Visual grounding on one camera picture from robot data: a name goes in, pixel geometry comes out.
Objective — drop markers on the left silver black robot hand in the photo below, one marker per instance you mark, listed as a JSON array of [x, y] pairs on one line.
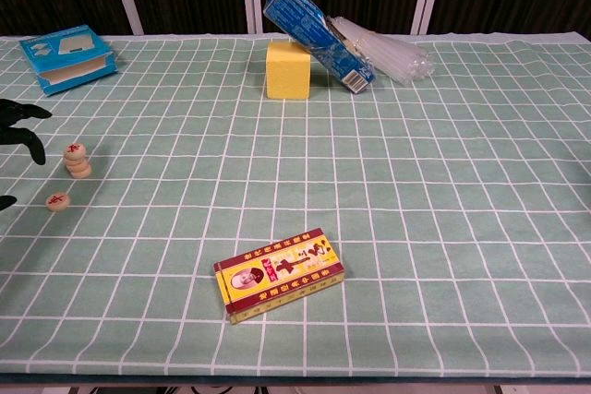
[[18, 135]]

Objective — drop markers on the light blue scale box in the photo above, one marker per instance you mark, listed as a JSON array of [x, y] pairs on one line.
[[64, 48]]

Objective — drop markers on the yellow sponge block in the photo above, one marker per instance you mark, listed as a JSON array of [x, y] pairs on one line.
[[286, 73]]

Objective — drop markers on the yellow red card box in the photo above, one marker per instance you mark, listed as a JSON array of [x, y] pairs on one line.
[[277, 274]]

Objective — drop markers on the dark blue carton box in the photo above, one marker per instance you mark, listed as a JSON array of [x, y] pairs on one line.
[[300, 15]]

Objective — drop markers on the clear plastic straw bundle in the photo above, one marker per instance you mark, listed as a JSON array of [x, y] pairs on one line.
[[392, 52]]

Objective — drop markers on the green checked tablecloth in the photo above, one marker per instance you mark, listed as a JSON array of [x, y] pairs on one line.
[[415, 228]]

